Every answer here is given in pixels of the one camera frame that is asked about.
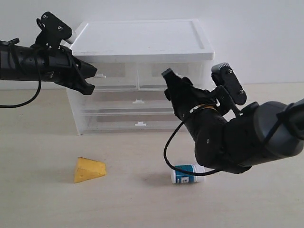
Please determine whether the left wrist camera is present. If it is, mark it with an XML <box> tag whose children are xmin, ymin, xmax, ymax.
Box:
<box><xmin>34</xmin><ymin>11</ymin><xmax>76</xmax><ymax>50</ymax></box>

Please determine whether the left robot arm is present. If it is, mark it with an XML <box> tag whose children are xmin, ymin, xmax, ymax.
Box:
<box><xmin>0</xmin><ymin>38</ymin><xmax>97</xmax><ymax>95</ymax></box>

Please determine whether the white plastic drawer cabinet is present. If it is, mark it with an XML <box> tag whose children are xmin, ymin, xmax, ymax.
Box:
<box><xmin>67</xmin><ymin>19</ymin><xmax>214</xmax><ymax>135</ymax></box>

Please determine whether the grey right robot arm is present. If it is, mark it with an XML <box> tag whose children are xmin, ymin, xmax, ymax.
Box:
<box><xmin>162</xmin><ymin>63</ymin><xmax>304</xmax><ymax>174</ymax></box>

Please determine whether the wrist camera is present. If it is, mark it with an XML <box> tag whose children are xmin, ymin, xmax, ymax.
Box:
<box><xmin>34</xmin><ymin>11</ymin><xmax>76</xmax><ymax>50</ymax></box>
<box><xmin>211</xmin><ymin>62</ymin><xmax>247</xmax><ymax>105</ymax></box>

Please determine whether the wide clear drawer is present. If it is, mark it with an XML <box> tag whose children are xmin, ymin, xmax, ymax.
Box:
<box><xmin>79</xmin><ymin>90</ymin><xmax>172</xmax><ymax>109</ymax></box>
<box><xmin>79</xmin><ymin>111</ymin><xmax>181</xmax><ymax>134</ymax></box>

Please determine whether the white blue pill bottle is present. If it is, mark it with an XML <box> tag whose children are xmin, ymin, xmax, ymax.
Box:
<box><xmin>171</xmin><ymin>164</ymin><xmax>205</xmax><ymax>184</ymax></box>

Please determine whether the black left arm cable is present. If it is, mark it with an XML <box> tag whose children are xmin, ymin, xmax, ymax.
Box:
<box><xmin>0</xmin><ymin>42</ymin><xmax>43</xmax><ymax>109</ymax></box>

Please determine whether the middle wide clear drawer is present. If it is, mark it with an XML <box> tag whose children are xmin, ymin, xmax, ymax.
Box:
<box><xmin>79</xmin><ymin>90</ymin><xmax>172</xmax><ymax>109</ymax></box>

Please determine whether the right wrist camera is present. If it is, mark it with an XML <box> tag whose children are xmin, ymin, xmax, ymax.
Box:
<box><xmin>211</xmin><ymin>62</ymin><xmax>247</xmax><ymax>105</ymax></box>

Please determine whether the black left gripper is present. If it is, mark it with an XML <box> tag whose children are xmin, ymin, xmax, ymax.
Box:
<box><xmin>47</xmin><ymin>46</ymin><xmax>97</xmax><ymax>95</ymax></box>

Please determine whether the yellow cheese wedge toy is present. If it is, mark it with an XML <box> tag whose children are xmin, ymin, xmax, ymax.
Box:
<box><xmin>74</xmin><ymin>157</ymin><xmax>107</xmax><ymax>183</ymax></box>

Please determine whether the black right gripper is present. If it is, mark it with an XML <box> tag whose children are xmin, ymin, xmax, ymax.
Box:
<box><xmin>161</xmin><ymin>67</ymin><xmax>228</xmax><ymax>141</ymax></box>

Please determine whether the bottom wide clear drawer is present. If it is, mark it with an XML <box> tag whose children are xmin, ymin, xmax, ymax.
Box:
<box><xmin>79</xmin><ymin>111</ymin><xmax>181</xmax><ymax>134</ymax></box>

